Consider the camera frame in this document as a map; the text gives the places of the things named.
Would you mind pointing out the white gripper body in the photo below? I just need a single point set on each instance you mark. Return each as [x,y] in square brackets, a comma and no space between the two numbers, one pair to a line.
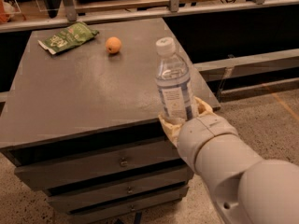
[202,134]

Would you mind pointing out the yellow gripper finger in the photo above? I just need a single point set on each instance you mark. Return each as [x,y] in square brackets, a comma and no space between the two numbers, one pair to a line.
[171,127]
[203,107]

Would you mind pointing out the clear plastic water bottle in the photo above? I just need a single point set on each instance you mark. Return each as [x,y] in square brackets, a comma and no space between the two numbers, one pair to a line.
[173,81]

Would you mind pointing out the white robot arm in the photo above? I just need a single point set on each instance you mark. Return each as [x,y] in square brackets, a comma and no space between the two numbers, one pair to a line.
[244,187]

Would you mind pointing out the middle grey drawer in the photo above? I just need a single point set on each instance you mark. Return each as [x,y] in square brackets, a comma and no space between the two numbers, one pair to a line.
[105,189]

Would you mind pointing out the grey drawer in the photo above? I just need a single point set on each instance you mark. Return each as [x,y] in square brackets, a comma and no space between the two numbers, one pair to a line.
[130,205]
[106,161]
[105,189]

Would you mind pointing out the grey drawer cabinet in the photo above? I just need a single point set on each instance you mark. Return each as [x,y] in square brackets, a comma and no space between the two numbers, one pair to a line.
[84,99]

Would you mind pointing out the orange fruit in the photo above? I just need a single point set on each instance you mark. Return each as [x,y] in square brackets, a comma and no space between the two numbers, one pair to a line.
[113,45]

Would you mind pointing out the bottom grey drawer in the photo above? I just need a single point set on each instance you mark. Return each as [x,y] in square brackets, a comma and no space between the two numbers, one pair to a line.
[130,205]

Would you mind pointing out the top grey drawer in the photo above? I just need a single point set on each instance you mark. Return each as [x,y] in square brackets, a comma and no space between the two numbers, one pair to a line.
[106,161]

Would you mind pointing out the green snack bag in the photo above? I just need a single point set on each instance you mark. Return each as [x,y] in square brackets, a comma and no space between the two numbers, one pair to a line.
[68,38]

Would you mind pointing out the orange object at left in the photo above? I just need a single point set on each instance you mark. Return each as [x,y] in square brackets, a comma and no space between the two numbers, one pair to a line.
[6,11]

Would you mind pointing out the grey metal railing frame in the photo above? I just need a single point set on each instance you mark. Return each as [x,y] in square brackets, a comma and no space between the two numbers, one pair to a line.
[210,31]

